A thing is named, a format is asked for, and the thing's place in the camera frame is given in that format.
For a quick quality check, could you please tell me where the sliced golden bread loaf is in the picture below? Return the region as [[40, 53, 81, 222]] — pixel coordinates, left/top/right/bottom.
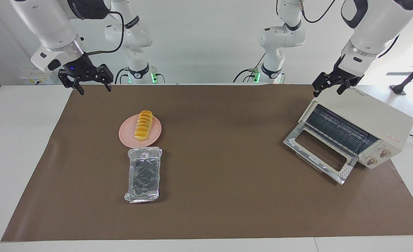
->
[[134, 110, 153, 141]]

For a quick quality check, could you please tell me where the aluminium foil tray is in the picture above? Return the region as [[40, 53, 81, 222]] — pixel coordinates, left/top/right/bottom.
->
[[124, 147, 163, 203]]

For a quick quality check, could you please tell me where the metal oven rack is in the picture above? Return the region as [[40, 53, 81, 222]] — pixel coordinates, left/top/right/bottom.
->
[[305, 104, 378, 154]]

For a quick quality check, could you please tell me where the cream toaster oven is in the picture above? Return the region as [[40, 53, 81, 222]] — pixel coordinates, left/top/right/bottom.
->
[[298, 85, 413, 169]]

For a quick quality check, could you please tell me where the glass oven door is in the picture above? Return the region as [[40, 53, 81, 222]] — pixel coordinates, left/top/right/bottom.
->
[[283, 122, 359, 185]]

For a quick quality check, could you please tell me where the pink round plate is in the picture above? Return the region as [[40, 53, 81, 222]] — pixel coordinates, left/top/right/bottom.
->
[[118, 114, 162, 148]]

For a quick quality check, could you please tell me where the black angled stand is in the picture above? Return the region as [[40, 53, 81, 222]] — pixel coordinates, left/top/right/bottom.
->
[[390, 56, 413, 96]]

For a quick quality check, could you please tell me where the brown table mat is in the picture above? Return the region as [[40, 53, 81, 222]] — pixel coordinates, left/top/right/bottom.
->
[[1, 84, 413, 242]]

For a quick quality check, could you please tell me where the black right base cable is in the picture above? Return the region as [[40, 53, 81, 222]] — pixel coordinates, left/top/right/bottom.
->
[[114, 68, 130, 85]]

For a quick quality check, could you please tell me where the black base cable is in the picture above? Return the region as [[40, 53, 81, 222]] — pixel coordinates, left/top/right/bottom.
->
[[114, 68, 130, 85], [233, 52, 266, 84]]

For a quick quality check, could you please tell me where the white wall socket box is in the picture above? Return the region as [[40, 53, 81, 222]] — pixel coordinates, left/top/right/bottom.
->
[[20, 68, 54, 85]]

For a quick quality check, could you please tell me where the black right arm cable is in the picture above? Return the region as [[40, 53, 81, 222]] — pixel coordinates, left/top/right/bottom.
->
[[87, 10, 125, 56]]

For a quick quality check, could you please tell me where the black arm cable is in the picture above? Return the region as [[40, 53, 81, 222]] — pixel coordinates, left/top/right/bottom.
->
[[299, 0, 337, 24], [87, 10, 125, 56]]

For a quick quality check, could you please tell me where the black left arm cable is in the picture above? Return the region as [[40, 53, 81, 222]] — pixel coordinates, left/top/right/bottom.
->
[[299, 0, 337, 24]]

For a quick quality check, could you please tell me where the black left base cable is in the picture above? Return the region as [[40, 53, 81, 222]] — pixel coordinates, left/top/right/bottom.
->
[[233, 52, 266, 84]]

